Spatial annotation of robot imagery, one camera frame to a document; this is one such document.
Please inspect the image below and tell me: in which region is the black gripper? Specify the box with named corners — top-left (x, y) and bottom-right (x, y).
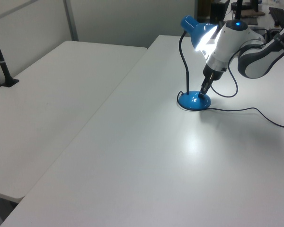
top-left (197, 63), bottom-right (225, 99)

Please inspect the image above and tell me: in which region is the blue gooseneck desk lamp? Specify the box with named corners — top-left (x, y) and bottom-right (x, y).
top-left (177, 15), bottom-right (220, 111)

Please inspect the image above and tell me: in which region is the black computer monitor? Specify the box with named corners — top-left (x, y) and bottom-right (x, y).
top-left (210, 0), bottom-right (231, 25)

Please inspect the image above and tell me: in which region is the black monitor stand pole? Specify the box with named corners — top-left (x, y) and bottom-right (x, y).
top-left (234, 0), bottom-right (243, 21)

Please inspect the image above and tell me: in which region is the black keyboard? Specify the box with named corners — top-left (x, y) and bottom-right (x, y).
top-left (268, 6), bottom-right (284, 25)

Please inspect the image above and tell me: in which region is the black clamped pole stand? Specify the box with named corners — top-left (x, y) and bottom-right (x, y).
top-left (0, 20), bottom-right (20, 88)

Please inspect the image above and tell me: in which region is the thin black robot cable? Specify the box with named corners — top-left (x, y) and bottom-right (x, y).
top-left (209, 48), bottom-right (242, 98)

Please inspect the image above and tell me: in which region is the black lamp power cable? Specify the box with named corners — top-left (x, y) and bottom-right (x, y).
top-left (177, 91), bottom-right (284, 131)

